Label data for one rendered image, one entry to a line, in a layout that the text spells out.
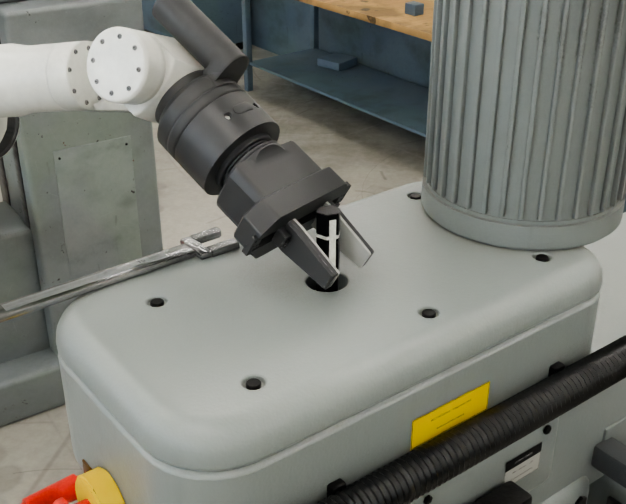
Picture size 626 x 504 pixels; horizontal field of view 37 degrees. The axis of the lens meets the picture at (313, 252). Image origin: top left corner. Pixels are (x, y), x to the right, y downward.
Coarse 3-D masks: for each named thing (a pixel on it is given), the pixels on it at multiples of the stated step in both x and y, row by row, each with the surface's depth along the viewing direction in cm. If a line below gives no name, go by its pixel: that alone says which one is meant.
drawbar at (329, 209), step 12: (324, 216) 77; (336, 216) 77; (324, 228) 77; (336, 228) 78; (324, 240) 78; (336, 240) 78; (324, 252) 78; (336, 252) 79; (336, 264) 79; (336, 288) 80
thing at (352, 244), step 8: (344, 216) 80; (312, 224) 82; (344, 224) 80; (344, 232) 80; (352, 232) 80; (344, 240) 81; (352, 240) 80; (360, 240) 80; (344, 248) 81; (352, 248) 80; (360, 248) 80; (368, 248) 80; (352, 256) 81; (360, 256) 80; (368, 256) 79; (360, 264) 80
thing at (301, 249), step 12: (288, 228) 77; (300, 228) 77; (276, 240) 78; (288, 240) 77; (300, 240) 77; (312, 240) 77; (288, 252) 78; (300, 252) 77; (312, 252) 76; (300, 264) 78; (312, 264) 77; (324, 264) 76; (312, 276) 77; (324, 276) 76; (336, 276) 76; (324, 288) 77
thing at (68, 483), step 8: (64, 480) 84; (72, 480) 84; (48, 488) 84; (56, 488) 84; (64, 488) 84; (72, 488) 84; (32, 496) 83; (40, 496) 83; (48, 496) 83; (56, 496) 83; (64, 496) 84; (72, 496) 84
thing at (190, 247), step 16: (192, 240) 86; (208, 240) 87; (144, 256) 83; (160, 256) 83; (176, 256) 83; (192, 256) 84; (208, 256) 84; (96, 272) 81; (112, 272) 81; (128, 272) 81; (144, 272) 82; (48, 288) 78; (64, 288) 78; (80, 288) 78; (96, 288) 79; (0, 304) 76; (16, 304) 76; (32, 304) 76; (48, 304) 77; (0, 320) 75
